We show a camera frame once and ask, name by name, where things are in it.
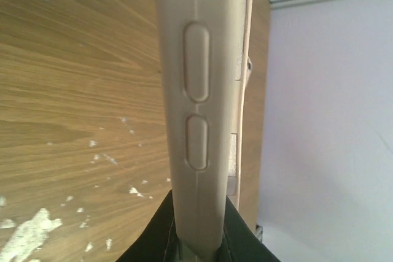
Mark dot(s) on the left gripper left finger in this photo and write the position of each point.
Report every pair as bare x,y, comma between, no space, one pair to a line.
158,242

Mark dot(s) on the beige phone case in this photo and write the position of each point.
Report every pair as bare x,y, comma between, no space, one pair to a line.
204,51

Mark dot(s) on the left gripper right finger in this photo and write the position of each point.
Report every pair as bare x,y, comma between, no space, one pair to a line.
239,243

